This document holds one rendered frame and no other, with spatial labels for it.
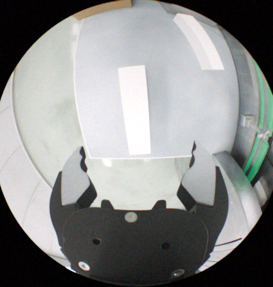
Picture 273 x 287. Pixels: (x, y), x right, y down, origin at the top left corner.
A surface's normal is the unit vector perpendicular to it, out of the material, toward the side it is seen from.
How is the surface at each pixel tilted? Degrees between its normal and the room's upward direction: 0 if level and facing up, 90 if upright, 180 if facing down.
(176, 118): 0
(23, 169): 90
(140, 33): 0
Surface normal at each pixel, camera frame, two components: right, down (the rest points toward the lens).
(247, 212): -0.19, -0.85
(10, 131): 0.98, -0.15
